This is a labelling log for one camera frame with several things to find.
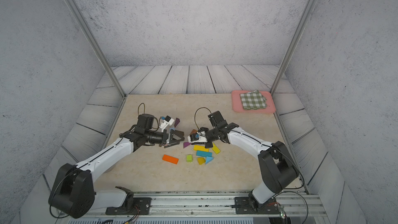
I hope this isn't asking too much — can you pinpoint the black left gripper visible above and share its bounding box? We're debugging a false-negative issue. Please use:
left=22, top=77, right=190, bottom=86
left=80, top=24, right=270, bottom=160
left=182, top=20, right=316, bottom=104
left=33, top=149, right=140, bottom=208
left=144, top=129, right=184, bottom=148

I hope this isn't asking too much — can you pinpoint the purple rectangular wooden block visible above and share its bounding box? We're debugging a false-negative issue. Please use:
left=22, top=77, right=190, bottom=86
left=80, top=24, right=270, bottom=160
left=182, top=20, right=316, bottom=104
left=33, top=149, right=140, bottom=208
left=183, top=142, right=191, bottom=148

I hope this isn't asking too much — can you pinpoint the yellow long wooden block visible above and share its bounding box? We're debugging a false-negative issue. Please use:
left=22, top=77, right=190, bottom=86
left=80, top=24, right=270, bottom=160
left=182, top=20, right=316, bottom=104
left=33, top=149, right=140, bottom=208
left=193, top=145, right=209, bottom=152

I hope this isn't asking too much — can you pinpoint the lime green long block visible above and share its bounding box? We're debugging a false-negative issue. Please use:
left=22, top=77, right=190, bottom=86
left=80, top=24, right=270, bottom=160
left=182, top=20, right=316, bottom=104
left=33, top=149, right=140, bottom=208
left=211, top=143, right=221, bottom=154

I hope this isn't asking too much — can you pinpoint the teal long wooden block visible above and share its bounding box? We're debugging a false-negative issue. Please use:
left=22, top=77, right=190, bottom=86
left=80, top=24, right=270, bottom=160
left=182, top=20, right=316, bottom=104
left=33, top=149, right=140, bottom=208
left=196, top=150, right=212, bottom=157

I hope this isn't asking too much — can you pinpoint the orange long wooden block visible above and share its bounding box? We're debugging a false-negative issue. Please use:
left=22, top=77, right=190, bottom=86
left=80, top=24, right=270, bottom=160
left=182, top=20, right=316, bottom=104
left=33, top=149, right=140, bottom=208
left=162, top=155, right=179, bottom=164

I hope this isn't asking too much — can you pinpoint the light blue triangle block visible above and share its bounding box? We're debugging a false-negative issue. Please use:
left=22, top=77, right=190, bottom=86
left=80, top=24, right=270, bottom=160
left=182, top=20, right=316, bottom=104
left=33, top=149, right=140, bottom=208
left=205, top=157, right=214, bottom=164

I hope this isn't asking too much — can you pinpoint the green small cube block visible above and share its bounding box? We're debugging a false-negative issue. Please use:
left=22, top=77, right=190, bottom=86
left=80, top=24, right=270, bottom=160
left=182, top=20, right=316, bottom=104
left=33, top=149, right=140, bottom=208
left=186, top=155, right=193, bottom=162

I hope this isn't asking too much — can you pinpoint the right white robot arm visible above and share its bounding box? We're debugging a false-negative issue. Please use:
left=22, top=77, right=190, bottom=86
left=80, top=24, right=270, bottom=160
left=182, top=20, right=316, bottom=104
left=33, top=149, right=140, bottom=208
left=188, top=111, right=300, bottom=208

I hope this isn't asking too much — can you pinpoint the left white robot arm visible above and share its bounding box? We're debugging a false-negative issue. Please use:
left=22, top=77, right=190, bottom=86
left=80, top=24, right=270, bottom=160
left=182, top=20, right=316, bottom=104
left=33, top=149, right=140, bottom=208
left=48, top=114, right=184, bottom=219

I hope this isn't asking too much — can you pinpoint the pink tray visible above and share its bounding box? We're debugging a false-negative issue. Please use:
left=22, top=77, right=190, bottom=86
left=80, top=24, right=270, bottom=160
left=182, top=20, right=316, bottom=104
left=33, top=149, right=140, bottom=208
left=231, top=90, right=276, bottom=114

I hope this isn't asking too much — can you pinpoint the green checkered cloth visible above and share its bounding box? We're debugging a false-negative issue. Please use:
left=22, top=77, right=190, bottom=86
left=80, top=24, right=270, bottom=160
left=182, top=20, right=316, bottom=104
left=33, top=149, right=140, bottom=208
left=240, top=90, right=267, bottom=111

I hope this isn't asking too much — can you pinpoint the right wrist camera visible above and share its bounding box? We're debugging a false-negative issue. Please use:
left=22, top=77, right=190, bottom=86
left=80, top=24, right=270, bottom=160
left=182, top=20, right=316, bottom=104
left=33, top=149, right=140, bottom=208
left=188, top=132, right=207, bottom=144

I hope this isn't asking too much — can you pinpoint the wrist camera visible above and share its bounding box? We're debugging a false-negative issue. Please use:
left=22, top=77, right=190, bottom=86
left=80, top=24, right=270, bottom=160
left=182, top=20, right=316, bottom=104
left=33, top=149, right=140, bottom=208
left=159, top=116, right=175, bottom=132
left=188, top=132, right=207, bottom=144

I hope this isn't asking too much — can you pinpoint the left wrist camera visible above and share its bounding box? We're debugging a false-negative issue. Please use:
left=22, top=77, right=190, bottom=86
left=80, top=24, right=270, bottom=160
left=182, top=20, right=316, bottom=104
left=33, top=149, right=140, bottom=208
left=159, top=116, right=175, bottom=132

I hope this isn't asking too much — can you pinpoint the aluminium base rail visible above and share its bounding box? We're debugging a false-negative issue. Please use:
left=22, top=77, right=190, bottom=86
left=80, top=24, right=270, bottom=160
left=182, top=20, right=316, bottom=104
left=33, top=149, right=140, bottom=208
left=55, top=189, right=330, bottom=224

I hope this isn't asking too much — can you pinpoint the left aluminium frame post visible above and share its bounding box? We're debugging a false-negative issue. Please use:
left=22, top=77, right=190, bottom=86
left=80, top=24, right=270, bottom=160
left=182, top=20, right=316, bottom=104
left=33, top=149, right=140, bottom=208
left=64, top=0, right=126, bottom=99

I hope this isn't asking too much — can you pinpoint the aluminium frame post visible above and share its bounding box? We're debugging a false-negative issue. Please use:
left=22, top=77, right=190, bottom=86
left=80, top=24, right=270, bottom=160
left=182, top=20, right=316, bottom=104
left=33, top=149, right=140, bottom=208
left=271, top=0, right=317, bottom=95
left=64, top=0, right=126, bottom=99

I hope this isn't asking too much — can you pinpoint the right aluminium frame post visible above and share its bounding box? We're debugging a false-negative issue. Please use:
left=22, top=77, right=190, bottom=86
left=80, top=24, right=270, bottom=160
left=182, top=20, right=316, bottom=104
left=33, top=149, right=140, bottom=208
left=271, top=0, right=317, bottom=95

